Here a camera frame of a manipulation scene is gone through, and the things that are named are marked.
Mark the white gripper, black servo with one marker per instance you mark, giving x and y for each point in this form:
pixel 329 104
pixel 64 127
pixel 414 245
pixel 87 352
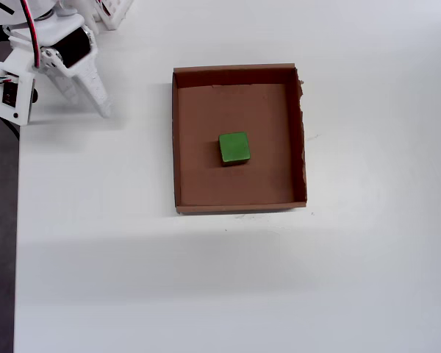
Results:
pixel 74 49

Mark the green cube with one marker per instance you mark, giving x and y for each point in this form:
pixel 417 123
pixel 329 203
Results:
pixel 234 147

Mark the brown cardboard box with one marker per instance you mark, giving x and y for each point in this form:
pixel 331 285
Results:
pixel 198 176

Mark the white lattice plastic part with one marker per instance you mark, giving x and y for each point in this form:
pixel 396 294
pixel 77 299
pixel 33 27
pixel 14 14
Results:
pixel 112 18

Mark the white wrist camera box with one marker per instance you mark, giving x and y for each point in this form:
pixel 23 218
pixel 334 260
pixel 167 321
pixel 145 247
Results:
pixel 0 108

